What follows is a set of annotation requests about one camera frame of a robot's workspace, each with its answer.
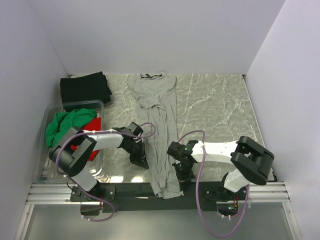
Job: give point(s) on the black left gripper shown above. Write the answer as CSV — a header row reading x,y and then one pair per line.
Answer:
x,y
140,159

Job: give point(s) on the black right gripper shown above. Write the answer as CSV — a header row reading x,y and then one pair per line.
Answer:
x,y
181,177

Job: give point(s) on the grey t-shirt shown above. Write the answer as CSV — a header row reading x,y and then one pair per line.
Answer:
x,y
157,104

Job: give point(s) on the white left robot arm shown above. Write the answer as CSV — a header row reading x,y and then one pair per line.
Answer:
x,y
73,163

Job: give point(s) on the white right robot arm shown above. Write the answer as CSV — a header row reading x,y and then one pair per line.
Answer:
x,y
252,162

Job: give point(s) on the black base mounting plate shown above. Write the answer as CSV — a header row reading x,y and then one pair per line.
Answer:
x,y
140,197

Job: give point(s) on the red t-shirt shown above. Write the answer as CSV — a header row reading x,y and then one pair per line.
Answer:
x,y
87,123

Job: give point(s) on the folded black t-shirt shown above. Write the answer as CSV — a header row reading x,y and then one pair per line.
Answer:
x,y
85,88

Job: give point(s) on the green t-shirt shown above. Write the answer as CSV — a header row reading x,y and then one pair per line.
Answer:
x,y
61,123

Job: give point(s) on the aluminium rail frame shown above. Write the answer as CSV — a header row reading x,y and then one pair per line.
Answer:
x,y
59,194

